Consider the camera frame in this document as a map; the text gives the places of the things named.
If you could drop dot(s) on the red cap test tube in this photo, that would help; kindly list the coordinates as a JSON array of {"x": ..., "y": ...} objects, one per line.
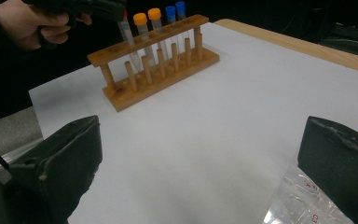
[{"x": 127, "y": 34}]

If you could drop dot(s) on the black metal stand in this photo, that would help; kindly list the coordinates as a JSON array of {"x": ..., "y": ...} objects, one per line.
[{"x": 348, "y": 37}]

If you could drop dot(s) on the white board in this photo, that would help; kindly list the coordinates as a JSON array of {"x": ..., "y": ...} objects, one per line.
[{"x": 214, "y": 124}]

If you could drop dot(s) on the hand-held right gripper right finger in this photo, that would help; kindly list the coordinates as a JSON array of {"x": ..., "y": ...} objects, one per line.
[{"x": 341, "y": 165}]

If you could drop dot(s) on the orange cap test tube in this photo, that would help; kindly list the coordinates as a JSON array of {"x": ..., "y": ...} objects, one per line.
[
  {"x": 154, "y": 13},
  {"x": 140, "y": 18}
]

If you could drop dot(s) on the blue cap test tube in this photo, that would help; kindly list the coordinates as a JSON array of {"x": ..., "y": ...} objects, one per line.
[
  {"x": 170, "y": 12},
  {"x": 180, "y": 6}
]

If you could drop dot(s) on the metal floor rail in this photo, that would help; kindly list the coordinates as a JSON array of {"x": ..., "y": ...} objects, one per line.
[{"x": 21, "y": 151}]

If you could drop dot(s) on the wooden test tube rack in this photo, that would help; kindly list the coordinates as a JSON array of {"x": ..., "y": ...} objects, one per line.
[{"x": 155, "y": 87}]

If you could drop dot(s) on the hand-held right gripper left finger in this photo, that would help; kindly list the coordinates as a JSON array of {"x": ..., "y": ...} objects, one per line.
[{"x": 62, "y": 168}]

